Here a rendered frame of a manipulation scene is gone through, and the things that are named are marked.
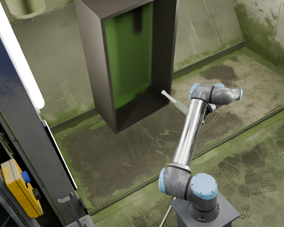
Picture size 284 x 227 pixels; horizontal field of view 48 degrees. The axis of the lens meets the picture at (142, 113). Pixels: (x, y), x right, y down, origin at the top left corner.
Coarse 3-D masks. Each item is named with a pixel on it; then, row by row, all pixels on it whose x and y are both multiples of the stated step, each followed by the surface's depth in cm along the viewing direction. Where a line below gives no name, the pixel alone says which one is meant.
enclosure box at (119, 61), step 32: (96, 0) 195; (128, 0) 195; (160, 0) 232; (96, 32) 199; (128, 32) 256; (160, 32) 253; (96, 64) 229; (128, 64) 282; (160, 64) 278; (96, 96) 271; (128, 96) 305; (160, 96) 305
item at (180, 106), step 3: (162, 93) 273; (165, 93) 271; (168, 96) 269; (171, 99) 266; (174, 102) 264; (177, 102) 262; (180, 102) 262; (174, 105) 265; (177, 105) 260; (180, 105) 259; (183, 105) 259; (177, 108) 263; (180, 108) 258; (183, 108) 257; (186, 108) 256; (183, 111) 256; (186, 111) 254; (186, 114) 255
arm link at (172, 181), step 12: (204, 84) 208; (192, 96) 206; (204, 96) 203; (192, 108) 202; (204, 108) 202; (192, 120) 198; (192, 132) 196; (180, 144) 196; (192, 144) 195; (180, 156) 192; (192, 156) 197; (168, 168) 192; (180, 168) 188; (168, 180) 187; (180, 180) 185; (168, 192) 188; (180, 192) 184
